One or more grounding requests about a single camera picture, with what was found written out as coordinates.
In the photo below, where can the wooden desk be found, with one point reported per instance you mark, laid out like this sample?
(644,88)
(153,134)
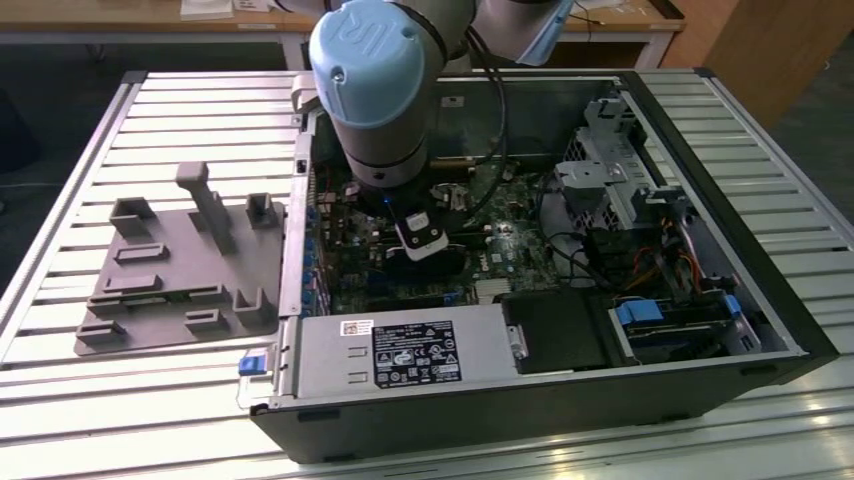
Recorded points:
(134,27)

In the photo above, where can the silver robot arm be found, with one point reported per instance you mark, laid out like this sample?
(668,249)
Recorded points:
(381,145)

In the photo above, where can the white box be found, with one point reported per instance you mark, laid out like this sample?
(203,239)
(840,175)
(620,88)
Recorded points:
(207,10)

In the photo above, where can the grey parts rack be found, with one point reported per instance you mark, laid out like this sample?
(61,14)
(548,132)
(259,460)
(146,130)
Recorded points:
(167,300)

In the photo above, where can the metal drive cage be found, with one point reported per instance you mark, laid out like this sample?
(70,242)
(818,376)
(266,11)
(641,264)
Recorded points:
(601,175)

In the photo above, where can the blue case latch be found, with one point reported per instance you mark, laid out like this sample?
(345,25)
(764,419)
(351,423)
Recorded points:
(253,364)

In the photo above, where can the small silver heatsink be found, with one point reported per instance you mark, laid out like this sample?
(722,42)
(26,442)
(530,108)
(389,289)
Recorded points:
(494,291)

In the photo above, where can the black PC case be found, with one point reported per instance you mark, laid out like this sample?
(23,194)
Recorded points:
(467,430)

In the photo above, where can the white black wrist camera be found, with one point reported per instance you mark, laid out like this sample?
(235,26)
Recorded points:
(421,237)

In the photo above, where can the blue bay latch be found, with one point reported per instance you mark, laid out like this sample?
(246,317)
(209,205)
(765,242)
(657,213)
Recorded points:
(732,305)

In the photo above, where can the wooden cabinet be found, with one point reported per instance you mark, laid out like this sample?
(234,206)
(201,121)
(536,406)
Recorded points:
(788,50)

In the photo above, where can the blue disk carrier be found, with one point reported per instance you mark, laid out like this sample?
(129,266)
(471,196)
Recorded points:
(637,312)

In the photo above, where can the black graphics card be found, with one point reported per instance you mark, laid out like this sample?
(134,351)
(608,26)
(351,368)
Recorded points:
(459,265)

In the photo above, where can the green motherboard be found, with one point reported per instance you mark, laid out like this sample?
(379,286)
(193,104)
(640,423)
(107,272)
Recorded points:
(521,240)

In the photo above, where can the grey power supply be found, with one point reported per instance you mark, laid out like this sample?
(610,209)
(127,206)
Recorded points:
(321,360)

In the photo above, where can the black plastic shroud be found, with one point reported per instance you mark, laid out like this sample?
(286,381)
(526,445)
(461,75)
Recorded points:
(554,330)

